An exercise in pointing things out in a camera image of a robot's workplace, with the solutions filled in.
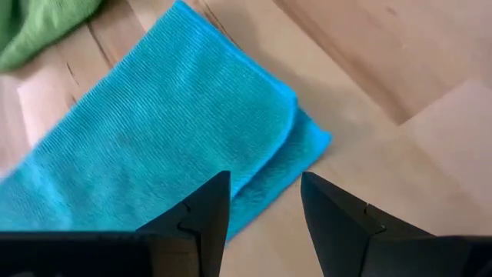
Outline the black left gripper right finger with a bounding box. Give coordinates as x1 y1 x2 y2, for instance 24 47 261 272
301 172 492 277

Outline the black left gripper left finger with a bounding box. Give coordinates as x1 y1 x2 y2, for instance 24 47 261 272
0 171 231 277

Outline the teal microfiber towel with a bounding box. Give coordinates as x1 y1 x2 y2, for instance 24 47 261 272
0 0 334 242

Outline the green microfiber towel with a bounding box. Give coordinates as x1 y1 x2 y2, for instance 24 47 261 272
0 0 104 73

